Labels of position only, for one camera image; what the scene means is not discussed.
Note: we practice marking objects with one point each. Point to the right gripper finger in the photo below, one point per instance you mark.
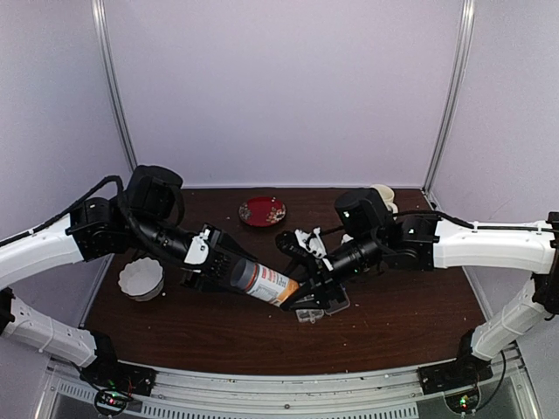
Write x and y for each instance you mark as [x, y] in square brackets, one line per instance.
[310, 296]
[303, 269]

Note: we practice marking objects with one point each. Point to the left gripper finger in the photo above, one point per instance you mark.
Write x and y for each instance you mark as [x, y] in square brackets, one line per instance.
[224, 250]
[209, 283]

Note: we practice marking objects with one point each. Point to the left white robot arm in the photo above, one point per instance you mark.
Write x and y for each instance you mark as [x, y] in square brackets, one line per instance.
[40, 249]

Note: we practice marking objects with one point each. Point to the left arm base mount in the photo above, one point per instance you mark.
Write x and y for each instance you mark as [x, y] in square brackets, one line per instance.
[108, 372]

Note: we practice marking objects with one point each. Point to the aluminium frame post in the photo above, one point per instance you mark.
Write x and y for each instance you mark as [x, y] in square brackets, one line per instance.
[461, 56]
[100, 23]

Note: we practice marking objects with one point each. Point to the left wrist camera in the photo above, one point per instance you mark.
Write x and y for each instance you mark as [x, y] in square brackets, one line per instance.
[199, 249]

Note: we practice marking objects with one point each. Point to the front aluminium rail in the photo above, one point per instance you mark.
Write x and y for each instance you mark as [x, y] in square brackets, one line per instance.
[392, 393]

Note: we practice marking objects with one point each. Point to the red floral plate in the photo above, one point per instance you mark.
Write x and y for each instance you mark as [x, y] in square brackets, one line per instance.
[262, 211]

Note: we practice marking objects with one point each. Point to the left aluminium frame post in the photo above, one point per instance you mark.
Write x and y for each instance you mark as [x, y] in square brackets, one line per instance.
[100, 23]

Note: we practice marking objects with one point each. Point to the right aluminium frame post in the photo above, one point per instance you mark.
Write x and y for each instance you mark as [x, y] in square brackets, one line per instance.
[461, 56]

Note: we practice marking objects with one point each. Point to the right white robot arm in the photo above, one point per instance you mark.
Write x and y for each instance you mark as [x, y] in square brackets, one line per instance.
[529, 247]

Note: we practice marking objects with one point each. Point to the white pill bottle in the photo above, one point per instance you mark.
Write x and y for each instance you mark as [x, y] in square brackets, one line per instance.
[346, 238]

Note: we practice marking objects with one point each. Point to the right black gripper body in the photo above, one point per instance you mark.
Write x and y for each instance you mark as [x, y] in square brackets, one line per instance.
[369, 250]

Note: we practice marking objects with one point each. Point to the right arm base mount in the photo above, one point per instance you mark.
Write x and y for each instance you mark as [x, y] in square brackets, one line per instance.
[465, 370]

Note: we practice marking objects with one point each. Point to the white scalloped bowl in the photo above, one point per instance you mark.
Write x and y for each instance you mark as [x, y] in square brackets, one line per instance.
[142, 279]

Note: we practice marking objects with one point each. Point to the grey lid pill bottle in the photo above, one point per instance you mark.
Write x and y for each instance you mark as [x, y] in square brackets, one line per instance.
[261, 282]

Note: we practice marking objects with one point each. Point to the cream textured mug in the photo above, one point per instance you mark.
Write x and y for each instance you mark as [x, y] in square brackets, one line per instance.
[388, 195]

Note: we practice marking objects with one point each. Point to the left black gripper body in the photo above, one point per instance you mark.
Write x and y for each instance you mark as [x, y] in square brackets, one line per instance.
[148, 226]

